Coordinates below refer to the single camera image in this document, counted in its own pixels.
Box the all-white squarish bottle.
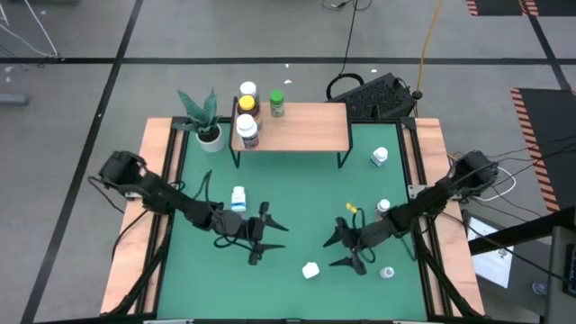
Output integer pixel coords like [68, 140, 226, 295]
[301, 261, 321, 281]

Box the large white bottle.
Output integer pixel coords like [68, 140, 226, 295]
[235, 113, 261, 150]

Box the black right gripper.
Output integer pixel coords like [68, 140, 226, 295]
[322, 215, 400, 277]

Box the black floor cable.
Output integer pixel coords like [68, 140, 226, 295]
[324, 0, 366, 103]

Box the green bottle green cap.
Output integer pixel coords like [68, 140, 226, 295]
[268, 88, 286, 119]

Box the white floor cable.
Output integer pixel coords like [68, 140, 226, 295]
[0, 0, 60, 59]

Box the snake plant in white pot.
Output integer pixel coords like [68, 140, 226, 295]
[170, 87, 226, 154]

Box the green table mat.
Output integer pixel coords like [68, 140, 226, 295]
[155, 121, 428, 321]

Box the black mat with hazard stripes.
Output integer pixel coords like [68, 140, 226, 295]
[510, 87, 576, 213]
[465, 0, 576, 17]

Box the grey flat object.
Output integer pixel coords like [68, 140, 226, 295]
[0, 92, 31, 107]

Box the white looped cable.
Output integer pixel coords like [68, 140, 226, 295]
[472, 165, 518, 203]

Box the wooden shelf black metal frame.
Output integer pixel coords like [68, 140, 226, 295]
[228, 95, 355, 170]

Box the black aluminium table frame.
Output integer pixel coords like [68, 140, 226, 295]
[101, 115, 487, 324]

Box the black perforated computer case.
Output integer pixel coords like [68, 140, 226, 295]
[330, 71, 418, 122]

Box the brown bottle yellow cap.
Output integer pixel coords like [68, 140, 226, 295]
[237, 94, 263, 121]

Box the white bottle blue label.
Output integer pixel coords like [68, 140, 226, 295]
[369, 146, 390, 168]
[230, 185, 248, 213]

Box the yellow cable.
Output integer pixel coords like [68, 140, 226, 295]
[416, 0, 446, 96]

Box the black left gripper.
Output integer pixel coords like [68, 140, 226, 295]
[211, 201, 290, 266]

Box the black metal bar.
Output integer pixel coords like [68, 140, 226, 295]
[467, 206, 576, 257]

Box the grey metal cabinet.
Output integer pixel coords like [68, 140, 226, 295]
[544, 224, 576, 324]

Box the monitor with white screen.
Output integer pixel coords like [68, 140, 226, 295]
[461, 209, 517, 290]

